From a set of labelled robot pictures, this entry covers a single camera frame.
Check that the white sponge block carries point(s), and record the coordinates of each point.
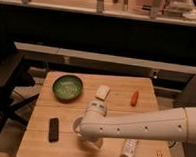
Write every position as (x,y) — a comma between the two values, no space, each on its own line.
(102,92)

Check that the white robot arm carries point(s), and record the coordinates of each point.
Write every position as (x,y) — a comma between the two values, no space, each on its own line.
(174,125)

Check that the black office chair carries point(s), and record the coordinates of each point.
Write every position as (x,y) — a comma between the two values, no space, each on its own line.
(12,73)

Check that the orange carrot toy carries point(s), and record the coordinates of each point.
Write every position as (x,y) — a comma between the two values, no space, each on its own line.
(134,98)

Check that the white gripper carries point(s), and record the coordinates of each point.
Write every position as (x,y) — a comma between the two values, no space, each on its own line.
(92,143)

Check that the green bowl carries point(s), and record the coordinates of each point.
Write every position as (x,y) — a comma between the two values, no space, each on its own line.
(67,87)

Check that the white tube bottle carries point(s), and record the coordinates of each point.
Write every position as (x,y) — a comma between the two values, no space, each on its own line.
(129,148)

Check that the black remote control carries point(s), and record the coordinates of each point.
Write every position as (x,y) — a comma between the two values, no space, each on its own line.
(53,130)

